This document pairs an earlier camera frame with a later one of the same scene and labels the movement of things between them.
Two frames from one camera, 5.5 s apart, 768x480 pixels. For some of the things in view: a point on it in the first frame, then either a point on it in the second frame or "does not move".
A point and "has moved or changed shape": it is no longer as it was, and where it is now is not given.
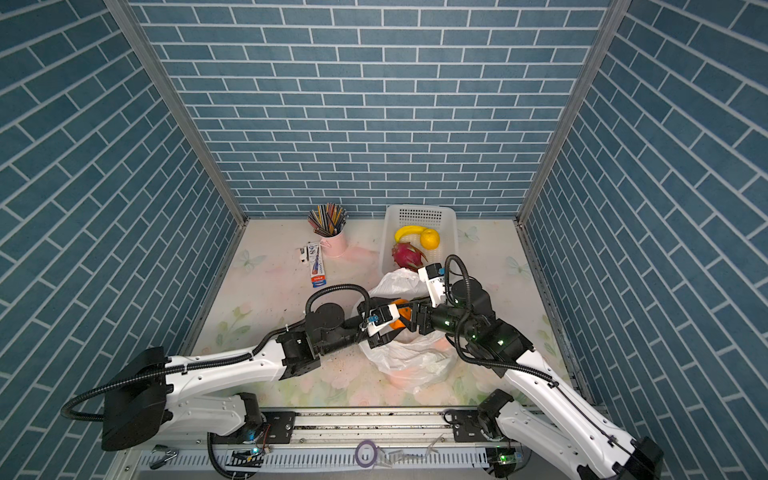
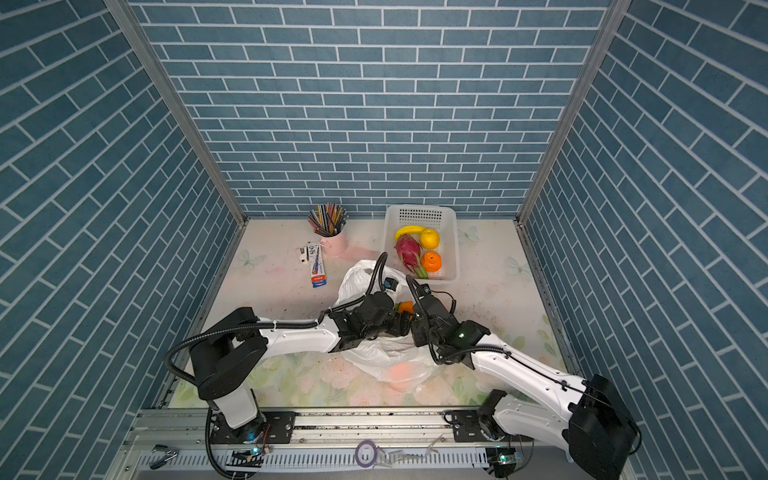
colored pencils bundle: (327, 219) does not move
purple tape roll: (356, 453) does not move
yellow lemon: (430, 239) does not move
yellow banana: (405, 230) does not move
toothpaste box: (317, 271) does not move
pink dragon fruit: (406, 255) has moved or changed shape
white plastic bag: (411, 361) has moved or changed shape
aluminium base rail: (372, 445) does not move
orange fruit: (405, 311) has moved or changed shape
